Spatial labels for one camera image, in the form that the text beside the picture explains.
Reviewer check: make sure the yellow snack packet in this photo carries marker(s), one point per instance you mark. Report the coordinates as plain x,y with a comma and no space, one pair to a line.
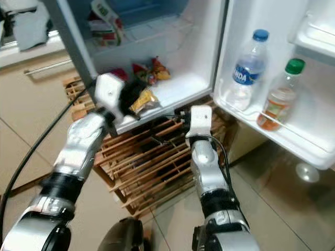
159,69

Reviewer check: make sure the steel sink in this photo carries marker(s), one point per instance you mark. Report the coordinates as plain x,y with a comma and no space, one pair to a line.
55,34

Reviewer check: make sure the yellow packet with black print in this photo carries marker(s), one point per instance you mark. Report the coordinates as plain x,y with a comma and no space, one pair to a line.
145,100

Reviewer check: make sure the glass fridge shelf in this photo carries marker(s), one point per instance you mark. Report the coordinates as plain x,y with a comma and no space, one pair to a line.
152,30

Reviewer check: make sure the grey robot leg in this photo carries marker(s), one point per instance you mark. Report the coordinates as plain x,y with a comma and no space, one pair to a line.
204,240
120,235

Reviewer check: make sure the grey right robot leg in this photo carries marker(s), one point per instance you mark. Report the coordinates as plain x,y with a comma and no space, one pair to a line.
204,240

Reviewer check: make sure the grey left robot leg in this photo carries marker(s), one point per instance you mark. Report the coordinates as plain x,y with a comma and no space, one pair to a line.
120,235

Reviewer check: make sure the grey cloth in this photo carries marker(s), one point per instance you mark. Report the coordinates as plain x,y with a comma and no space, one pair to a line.
31,26

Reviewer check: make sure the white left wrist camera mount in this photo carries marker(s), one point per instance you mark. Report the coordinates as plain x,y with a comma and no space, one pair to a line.
107,94

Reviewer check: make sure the steel mini fridge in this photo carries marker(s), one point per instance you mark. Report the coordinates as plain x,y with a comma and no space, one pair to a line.
193,42

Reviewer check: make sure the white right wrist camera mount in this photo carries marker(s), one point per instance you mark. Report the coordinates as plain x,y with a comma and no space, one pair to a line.
199,120

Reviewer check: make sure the blue capped water bottle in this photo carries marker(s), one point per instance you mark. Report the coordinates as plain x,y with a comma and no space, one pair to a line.
245,73

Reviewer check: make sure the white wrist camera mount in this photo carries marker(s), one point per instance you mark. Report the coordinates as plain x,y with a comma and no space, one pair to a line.
107,94
199,120

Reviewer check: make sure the printed milk carton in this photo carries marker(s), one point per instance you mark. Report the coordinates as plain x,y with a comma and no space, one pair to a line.
103,25

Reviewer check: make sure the red lidded container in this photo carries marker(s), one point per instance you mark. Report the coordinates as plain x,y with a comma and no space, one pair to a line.
121,74

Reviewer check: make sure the green capped orange drink bottle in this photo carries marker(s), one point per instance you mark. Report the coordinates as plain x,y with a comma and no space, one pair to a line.
280,99

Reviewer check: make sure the wooden slatted pallet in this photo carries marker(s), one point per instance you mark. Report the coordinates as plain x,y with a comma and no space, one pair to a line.
152,167

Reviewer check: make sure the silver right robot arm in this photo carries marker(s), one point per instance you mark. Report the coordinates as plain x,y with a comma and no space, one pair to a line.
207,167

